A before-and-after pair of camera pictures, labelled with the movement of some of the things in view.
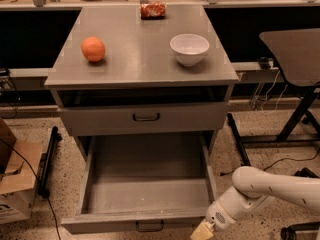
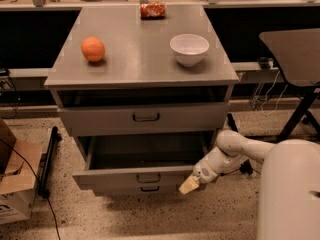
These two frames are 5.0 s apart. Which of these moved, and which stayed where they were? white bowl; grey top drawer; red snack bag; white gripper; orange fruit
Moved: white gripper
Stayed: orange fruit; grey top drawer; red snack bag; white bowl
